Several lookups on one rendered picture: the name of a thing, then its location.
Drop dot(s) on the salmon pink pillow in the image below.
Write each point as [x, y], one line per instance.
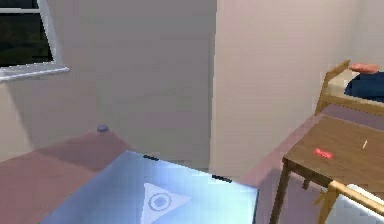
[364, 68]

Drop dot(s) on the small purple round disc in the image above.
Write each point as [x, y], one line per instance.
[102, 128]

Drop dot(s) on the brown wooden table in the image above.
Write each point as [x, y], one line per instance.
[343, 153]

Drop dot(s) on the silver closed laptop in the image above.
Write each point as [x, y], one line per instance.
[160, 193]

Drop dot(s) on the wooden chair with white seat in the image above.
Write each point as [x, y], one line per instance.
[353, 206]

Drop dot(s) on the dark blue blanket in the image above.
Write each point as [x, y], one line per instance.
[366, 86]

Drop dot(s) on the small pale pencil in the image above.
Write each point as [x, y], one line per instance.
[364, 144]

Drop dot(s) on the wooden framed bed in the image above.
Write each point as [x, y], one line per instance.
[336, 90]

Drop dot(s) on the white framed window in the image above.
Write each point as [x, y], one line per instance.
[23, 36]

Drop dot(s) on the small red flat object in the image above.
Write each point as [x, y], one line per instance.
[323, 153]

